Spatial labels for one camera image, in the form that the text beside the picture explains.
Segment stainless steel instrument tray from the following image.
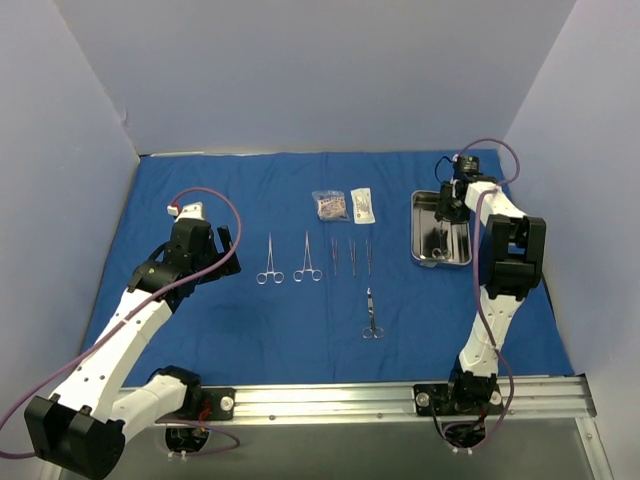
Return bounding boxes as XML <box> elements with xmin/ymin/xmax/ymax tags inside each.
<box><xmin>411</xmin><ymin>190</ymin><xmax>472</xmax><ymax>268</ymax></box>

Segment steel hemostat forceps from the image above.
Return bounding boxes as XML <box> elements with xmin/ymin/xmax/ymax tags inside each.
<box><xmin>293</xmin><ymin>231</ymin><xmax>323</xmax><ymax>283</ymax></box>
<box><xmin>256</xmin><ymin>234</ymin><xmax>285</xmax><ymax>285</ymax></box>

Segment white sterile packet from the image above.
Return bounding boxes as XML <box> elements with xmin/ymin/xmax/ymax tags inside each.
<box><xmin>351</xmin><ymin>187</ymin><xmax>376</xmax><ymax>225</ymax></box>

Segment steel tweezers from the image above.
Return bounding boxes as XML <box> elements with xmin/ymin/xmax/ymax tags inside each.
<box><xmin>365</xmin><ymin>238</ymin><xmax>373</xmax><ymax>277</ymax></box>
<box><xmin>348</xmin><ymin>238</ymin><xmax>357</xmax><ymax>278</ymax></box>
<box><xmin>331</xmin><ymin>237</ymin><xmax>339</xmax><ymax>277</ymax></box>

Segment purple printed clear pouch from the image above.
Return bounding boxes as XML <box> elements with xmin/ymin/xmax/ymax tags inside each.
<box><xmin>312</xmin><ymin>190</ymin><xmax>350</xmax><ymax>222</ymax></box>

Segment steel bandage scissors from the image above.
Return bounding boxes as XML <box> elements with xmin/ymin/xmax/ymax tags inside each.
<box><xmin>362</xmin><ymin>287</ymin><xmax>384</xmax><ymax>339</ymax></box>
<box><xmin>432</xmin><ymin>223</ymin><xmax>451</xmax><ymax>261</ymax></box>

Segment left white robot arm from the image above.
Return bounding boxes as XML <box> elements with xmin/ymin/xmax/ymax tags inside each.
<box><xmin>24</xmin><ymin>218</ymin><xmax>241</xmax><ymax>479</ymax></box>

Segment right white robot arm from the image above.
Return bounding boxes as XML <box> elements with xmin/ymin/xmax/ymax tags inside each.
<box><xmin>435</xmin><ymin>155</ymin><xmax>546</xmax><ymax>413</ymax></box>

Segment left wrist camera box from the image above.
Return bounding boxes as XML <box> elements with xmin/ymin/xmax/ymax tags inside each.
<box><xmin>167</xmin><ymin>202</ymin><xmax>206</xmax><ymax>222</ymax></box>

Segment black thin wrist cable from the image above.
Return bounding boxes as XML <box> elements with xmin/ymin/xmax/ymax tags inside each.
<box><xmin>433</xmin><ymin>155</ymin><xmax>457</xmax><ymax>184</ymax></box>

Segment back aluminium frame rail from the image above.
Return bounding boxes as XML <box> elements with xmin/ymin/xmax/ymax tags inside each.
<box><xmin>141</xmin><ymin>149</ymin><xmax>281</xmax><ymax>159</ymax></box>

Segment aluminium frame rail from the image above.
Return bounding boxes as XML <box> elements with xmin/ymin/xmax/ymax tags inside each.
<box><xmin>207</xmin><ymin>376</ymin><xmax>596</xmax><ymax>426</ymax></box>
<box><xmin>141</xmin><ymin>149</ymin><xmax>281</xmax><ymax>159</ymax></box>

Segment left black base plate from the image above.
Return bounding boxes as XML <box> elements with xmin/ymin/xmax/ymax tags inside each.
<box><xmin>159</xmin><ymin>387</ymin><xmax>236</xmax><ymax>422</ymax></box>

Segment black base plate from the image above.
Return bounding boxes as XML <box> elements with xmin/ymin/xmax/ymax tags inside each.
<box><xmin>159</xmin><ymin>387</ymin><xmax>236</xmax><ymax>422</ymax></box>
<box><xmin>412</xmin><ymin>383</ymin><xmax>504</xmax><ymax>417</ymax></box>

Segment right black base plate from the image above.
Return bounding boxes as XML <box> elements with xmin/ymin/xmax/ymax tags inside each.
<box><xmin>412</xmin><ymin>383</ymin><xmax>504</xmax><ymax>417</ymax></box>

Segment front aluminium frame rail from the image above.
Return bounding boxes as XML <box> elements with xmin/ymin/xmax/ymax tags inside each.
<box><xmin>207</xmin><ymin>376</ymin><xmax>596</xmax><ymax>426</ymax></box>

